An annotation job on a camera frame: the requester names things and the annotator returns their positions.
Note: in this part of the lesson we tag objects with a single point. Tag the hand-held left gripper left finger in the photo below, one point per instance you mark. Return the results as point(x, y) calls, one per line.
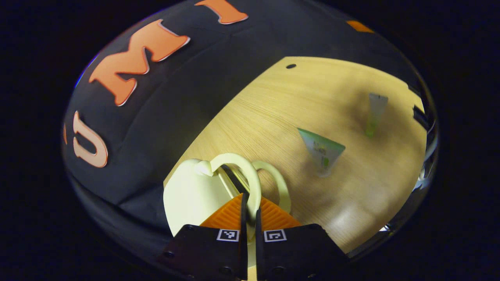
point(244, 218)

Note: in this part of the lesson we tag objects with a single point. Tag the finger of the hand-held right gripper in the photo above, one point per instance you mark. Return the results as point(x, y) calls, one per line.
point(420, 117)

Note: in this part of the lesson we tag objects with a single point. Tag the pale yellow suitcase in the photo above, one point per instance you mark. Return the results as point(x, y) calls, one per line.
point(191, 195)

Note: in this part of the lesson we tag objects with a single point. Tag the small white green tube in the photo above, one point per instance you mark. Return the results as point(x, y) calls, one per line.
point(375, 109)

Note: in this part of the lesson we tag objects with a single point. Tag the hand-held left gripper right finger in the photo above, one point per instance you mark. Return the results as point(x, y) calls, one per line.
point(258, 222)

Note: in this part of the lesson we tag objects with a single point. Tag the large white green tube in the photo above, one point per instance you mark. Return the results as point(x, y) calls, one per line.
point(322, 150)

